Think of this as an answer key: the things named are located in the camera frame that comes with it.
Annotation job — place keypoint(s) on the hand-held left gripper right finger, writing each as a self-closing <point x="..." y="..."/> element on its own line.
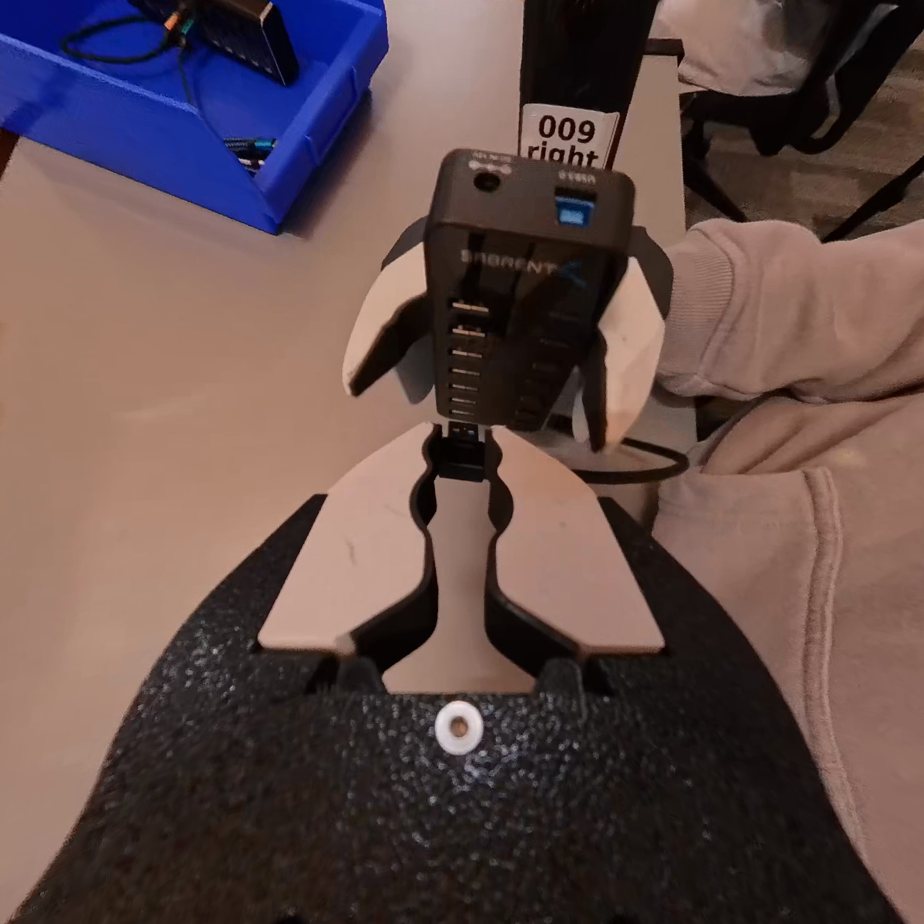
<point x="577" y="570"/>

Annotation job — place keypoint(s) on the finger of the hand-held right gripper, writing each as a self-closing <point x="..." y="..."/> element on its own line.
<point x="639" y="346"/>
<point x="379" y="325"/>

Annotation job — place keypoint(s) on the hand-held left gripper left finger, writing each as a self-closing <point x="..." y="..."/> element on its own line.
<point x="339" y="570"/>

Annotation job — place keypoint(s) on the black usb hub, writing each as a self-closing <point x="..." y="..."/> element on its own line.
<point x="252" y="36"/>
<point x="527" y="238"/>

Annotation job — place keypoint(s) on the person's right forearm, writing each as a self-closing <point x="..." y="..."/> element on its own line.
<point x="794" y="310"/>

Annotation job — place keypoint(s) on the white cloth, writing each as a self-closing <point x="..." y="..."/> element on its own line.
<point x="722" y="43"/>

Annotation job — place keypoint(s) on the small blue black connector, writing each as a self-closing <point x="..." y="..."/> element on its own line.
<point x="249" y="151"/>

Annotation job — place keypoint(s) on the black office chair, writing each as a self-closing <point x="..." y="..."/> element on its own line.
<point x="794" y="123"/>

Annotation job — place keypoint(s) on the blue plastic bin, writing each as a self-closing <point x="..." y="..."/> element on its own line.
<point x="144" y="130"/>

